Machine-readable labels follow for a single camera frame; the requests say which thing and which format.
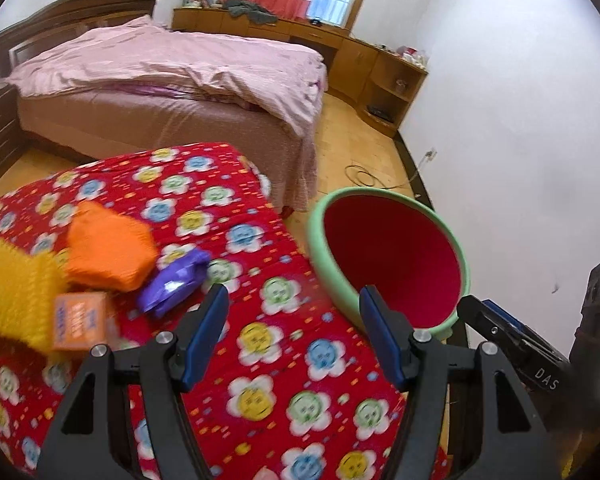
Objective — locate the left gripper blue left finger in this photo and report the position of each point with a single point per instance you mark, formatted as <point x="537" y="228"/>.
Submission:
<point x="201" y="331"/>

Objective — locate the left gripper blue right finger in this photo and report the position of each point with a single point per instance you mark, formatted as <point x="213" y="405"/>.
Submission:
<point x="387" y="331"/>

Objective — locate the purple plastic bag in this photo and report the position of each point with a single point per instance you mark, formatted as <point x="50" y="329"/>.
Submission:
<point x="175" y="283"/>

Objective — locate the small orange cardboard box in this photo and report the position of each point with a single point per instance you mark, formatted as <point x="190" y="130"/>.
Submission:
<point x="83" y="319"/>

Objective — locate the orange foam wrapper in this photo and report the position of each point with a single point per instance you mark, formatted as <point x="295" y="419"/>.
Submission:
<point x="108" y="250"/>

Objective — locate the yellow foam fruit net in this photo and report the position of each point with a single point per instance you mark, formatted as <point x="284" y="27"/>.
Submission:
<point x="29" y="285"/>

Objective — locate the red bin with green rim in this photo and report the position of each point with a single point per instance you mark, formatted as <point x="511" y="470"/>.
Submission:
<point x="361" y="237"/>

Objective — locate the bed with brown sheet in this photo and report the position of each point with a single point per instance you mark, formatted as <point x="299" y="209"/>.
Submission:
<point x="102" y="124"/>

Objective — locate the wooden desk cabinet unit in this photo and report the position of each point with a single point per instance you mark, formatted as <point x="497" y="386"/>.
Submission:
<point x="380" y="85"/>

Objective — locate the pink quilt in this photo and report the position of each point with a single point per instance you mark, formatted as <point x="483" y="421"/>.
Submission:
<point x="286" y="80"/>

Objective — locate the grey clothes pile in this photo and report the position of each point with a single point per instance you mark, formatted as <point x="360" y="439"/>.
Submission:
<point x="255" y="13"/>

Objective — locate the dark wooden headboard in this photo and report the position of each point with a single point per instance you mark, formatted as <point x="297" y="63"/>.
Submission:
<point x="62" y="13"/>

